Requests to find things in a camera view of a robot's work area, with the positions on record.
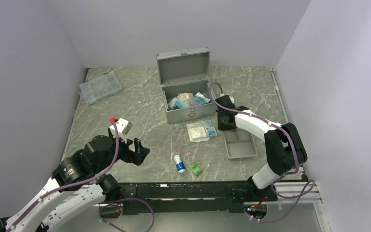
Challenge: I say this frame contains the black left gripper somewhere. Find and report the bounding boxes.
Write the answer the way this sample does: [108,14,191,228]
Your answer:
[93,127,150,174]

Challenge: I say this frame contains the grey plastic divider tray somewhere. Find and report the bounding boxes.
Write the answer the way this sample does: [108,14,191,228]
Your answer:
[224,129,258,160]

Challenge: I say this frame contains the teal plaster zip bag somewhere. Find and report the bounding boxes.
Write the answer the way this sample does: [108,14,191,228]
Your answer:
[195,92,210,103]

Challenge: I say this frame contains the blue cotton swab bag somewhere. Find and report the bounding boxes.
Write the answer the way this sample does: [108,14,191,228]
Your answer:
[175,96,207,109]

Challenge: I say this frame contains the beige latex gloves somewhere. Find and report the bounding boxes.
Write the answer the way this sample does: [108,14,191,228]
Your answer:
[177,92,194,101]

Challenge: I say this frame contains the white bottle green label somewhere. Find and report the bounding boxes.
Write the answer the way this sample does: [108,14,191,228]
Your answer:
[168,97,178,110]

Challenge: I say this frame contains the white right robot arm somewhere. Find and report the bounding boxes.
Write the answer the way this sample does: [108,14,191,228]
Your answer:
[215,95,308,201]

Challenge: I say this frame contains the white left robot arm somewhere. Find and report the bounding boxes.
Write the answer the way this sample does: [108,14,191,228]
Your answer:
[0,135,150,232]

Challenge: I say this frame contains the grey metal medicine case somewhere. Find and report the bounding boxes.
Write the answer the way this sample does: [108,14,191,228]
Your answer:
[156,47,217,124]

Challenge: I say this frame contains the blue white wipe packets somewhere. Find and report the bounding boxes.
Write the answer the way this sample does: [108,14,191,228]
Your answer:
[204,120,217,138]

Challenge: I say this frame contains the white gauze bag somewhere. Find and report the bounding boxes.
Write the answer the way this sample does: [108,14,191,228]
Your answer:
[186,122,210,143]

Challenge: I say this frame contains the white blue spray bottle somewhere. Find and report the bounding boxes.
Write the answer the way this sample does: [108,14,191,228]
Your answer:
[173,154,186,174]

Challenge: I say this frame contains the small green box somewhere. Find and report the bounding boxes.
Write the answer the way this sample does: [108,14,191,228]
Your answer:
[189,162,202,176]

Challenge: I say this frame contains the clear plastic compartment box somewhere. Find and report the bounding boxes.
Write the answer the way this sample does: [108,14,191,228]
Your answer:
[79,72,123,104]

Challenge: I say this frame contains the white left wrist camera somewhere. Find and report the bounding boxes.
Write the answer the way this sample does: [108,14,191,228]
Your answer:
[109,116,132,143]

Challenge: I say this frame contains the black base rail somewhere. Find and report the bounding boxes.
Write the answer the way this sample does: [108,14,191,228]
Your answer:
[112,181,277,213]

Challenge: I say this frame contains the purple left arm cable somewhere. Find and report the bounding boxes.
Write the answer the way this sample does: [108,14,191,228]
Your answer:
[6,121,155,232]

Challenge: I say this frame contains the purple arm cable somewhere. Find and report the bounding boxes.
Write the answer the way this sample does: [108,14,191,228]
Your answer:
[6,121,155,232]
[208,82,316,224]

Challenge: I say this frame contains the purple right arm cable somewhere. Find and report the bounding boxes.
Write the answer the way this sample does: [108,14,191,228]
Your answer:
[208,82,316,224]

